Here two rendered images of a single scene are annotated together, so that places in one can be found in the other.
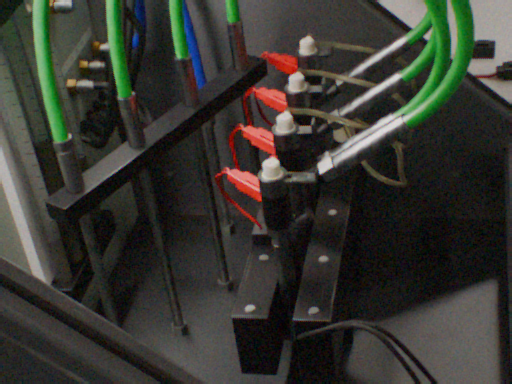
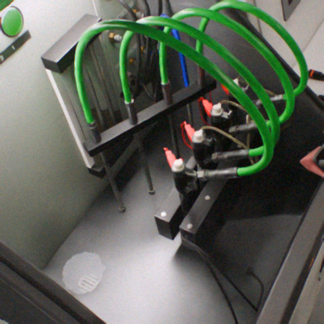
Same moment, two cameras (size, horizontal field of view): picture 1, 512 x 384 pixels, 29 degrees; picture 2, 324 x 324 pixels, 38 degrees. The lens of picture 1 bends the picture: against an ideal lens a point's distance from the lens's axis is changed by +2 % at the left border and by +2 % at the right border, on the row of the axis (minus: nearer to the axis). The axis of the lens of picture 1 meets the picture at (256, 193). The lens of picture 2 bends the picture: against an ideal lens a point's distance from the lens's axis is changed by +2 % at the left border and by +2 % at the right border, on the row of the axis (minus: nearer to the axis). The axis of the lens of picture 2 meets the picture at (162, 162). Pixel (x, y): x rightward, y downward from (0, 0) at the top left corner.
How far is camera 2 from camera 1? 0.38 m
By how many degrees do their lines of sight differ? 23
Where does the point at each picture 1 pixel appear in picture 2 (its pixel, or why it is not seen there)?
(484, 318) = (290, 233)
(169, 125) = (152, 112)
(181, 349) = (149, 202)
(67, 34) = not seen: hidden behind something
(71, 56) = not seen: hidden behind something
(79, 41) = (131, 48)
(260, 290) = (172, 205)
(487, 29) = not seen: outside the picture
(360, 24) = (270, 73)
